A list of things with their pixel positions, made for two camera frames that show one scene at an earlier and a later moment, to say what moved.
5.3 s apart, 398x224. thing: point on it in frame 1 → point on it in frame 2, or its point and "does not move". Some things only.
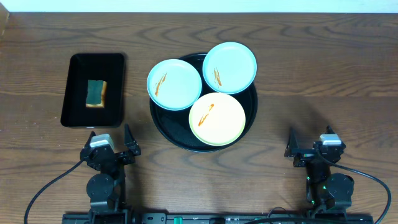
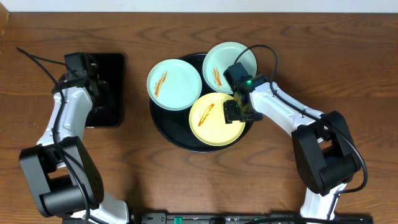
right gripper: [305, 155] → [230, 114]
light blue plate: [174, 84] does not move
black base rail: [127, 218] does not move
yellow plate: [217, 119] does not move
